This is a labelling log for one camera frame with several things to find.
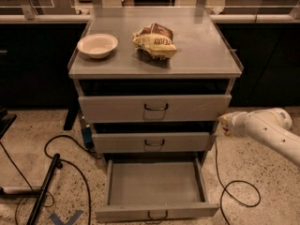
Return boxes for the grey drawer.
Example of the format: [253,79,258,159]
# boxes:
[79,95,231,123]
[95,157,218,222]
[92,132,216,153]

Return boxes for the black floor cable right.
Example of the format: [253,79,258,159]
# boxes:
[214,141,262,225]

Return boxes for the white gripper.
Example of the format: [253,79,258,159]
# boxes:
[217,112,247,137]

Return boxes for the black pole on floor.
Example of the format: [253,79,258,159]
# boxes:
[26,154,60,225]

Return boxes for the yellow brown chip bag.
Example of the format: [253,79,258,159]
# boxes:
[132,22,177,60]

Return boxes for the grey bottom drawer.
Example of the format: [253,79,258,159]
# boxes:
[95,157,218,222]

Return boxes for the blue tape cross mark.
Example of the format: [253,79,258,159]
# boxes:
[50,210,83,225]

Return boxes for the grey metal drawer cabinet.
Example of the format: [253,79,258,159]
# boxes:
[67,6,245,173]

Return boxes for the white bowl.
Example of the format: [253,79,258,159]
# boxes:
[77,34,118,59]

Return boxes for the black stand base left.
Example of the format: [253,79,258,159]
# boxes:
[0,107,17,139]

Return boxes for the blue box behind cabinet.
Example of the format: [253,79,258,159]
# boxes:
[82,127,94,149]

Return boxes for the grey top drawer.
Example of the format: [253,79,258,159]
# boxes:
[79,95,231,123]

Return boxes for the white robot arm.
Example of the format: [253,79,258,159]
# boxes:
[218,108,300,167]

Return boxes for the grey middle drawer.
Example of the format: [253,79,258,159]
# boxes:
[92,132,216,153]

